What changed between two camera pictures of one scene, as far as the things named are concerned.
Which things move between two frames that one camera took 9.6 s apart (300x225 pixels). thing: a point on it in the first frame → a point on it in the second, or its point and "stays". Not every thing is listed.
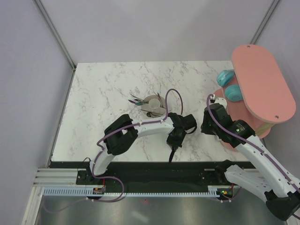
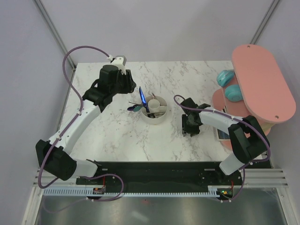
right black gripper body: x=207 y=127 → x=188 y=126
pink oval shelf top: x=265 y=93 stays
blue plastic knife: x=171 y=154 → x=143 y=100
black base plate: x=158 y=174 stays
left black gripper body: x=176 y=141 → x=124 y=84
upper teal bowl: x=233 y=92 stays
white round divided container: x=155 y=108 stays
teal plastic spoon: x=140 y=103 → x=137 y=108
